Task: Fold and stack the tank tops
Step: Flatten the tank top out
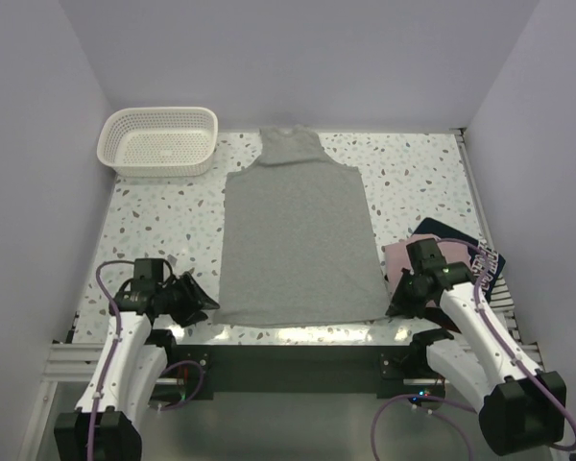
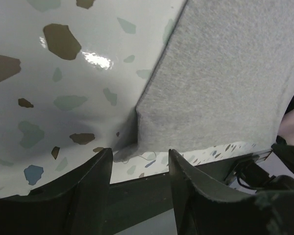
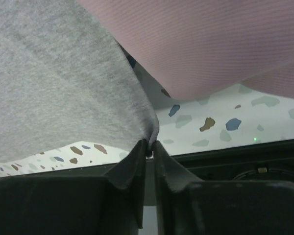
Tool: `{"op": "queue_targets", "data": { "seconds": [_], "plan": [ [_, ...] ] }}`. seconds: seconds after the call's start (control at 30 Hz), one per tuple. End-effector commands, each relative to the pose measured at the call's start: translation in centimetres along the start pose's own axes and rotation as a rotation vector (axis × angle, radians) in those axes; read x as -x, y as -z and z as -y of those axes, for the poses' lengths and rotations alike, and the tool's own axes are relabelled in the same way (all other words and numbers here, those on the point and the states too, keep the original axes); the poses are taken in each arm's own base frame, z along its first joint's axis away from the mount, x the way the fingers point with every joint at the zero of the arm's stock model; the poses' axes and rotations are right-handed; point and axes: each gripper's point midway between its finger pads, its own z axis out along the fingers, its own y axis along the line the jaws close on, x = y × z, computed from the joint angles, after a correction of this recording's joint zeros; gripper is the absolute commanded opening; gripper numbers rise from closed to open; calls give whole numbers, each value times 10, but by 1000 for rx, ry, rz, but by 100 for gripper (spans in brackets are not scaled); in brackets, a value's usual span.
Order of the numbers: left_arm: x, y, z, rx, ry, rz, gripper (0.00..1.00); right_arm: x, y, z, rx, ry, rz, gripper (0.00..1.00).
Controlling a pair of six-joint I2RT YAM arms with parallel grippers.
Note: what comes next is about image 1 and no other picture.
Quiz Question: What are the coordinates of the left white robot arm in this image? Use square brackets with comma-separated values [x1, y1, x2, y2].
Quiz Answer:
[54, 258, 219, 460]

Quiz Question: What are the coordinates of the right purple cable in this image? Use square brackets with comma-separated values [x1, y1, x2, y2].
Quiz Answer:
[370, 237, 576, 461]

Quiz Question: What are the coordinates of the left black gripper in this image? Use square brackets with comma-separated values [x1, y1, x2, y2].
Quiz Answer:
[156, 271, 218, 327]

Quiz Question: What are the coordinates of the pink tank top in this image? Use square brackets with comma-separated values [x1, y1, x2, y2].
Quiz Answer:
[384, 234, 471, 295]

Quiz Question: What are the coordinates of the white plastic basket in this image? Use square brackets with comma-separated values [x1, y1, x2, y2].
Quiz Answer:
[97, 107, 218, 178]

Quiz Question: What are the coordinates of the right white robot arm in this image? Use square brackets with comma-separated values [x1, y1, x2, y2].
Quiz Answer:
[387, 238, 568, 456]

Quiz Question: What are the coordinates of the navy lettered tank top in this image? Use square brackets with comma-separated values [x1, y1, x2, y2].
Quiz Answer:
[410, 216, 507, 297]

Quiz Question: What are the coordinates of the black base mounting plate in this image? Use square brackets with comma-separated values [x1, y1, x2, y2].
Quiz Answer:
[170, 345, 449, 400]

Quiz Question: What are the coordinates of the grey tank top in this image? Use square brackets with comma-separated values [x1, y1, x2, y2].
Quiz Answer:
[214, 127, 389, 328]

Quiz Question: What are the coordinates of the aluminium frame rail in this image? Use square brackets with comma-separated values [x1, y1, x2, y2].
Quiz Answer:
[37, 136, 570, 461]

